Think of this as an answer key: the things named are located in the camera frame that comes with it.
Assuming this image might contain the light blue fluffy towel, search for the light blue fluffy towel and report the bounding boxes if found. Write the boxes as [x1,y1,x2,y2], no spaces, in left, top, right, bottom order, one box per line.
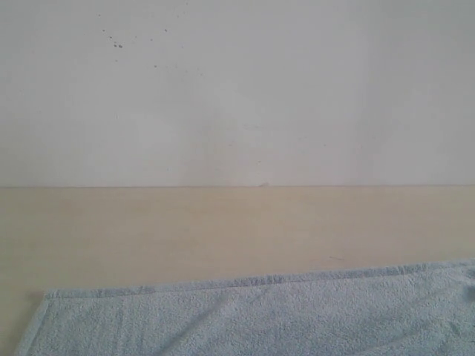
[16,259,474,355]

